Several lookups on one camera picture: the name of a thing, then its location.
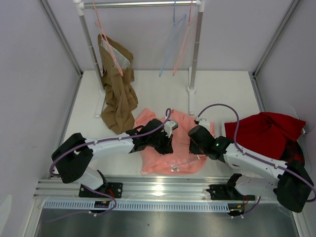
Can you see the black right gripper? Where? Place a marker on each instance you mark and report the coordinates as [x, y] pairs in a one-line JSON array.
[[192, 148]]

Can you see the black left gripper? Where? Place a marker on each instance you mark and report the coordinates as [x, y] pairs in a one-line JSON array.
[[167, 148]]

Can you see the pink skirt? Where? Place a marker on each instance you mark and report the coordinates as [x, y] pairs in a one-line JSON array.
[[181, 140]]

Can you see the pink wire hanger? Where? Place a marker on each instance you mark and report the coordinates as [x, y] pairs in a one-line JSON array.
[[186, 40], [172, 165]]

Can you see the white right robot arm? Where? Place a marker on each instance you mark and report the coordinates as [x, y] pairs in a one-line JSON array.
[[286, 182]]

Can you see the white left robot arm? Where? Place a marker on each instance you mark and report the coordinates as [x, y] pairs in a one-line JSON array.
[[73, 157]]

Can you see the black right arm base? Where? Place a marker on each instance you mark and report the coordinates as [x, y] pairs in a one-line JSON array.
[[228, 192]]

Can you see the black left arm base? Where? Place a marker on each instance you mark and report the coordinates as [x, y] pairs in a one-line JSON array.
[[113, 189]]

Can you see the tan brown skirt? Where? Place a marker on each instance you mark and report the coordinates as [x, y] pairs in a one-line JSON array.
[[121, 98]]

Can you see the pink hanger holding tan skirt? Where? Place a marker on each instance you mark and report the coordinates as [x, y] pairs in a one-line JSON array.
[[104, 37]]

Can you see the white perforated basket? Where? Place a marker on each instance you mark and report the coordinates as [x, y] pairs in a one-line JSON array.
[[302, 138]]

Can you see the red garment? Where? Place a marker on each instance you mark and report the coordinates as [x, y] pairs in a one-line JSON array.
[[271, 130]]

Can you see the white garment rack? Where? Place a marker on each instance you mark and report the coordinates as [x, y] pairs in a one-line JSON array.
[[191, 89]]

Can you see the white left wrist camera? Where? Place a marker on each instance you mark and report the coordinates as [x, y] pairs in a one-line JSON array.
[[169, 126]]

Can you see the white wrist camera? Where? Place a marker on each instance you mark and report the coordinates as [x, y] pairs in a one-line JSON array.
[[204, 123], [169, 126]]

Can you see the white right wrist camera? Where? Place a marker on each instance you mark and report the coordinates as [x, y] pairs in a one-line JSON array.
[[204, 123]]

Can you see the aluminium mounting rail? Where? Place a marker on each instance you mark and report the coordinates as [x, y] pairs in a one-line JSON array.
[[138, 188]]

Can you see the white slotted cable duct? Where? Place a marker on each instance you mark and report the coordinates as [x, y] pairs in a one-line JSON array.
[[138, 206]]

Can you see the blue wire hanger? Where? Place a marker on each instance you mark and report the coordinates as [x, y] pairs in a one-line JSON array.
[[177, 27]]

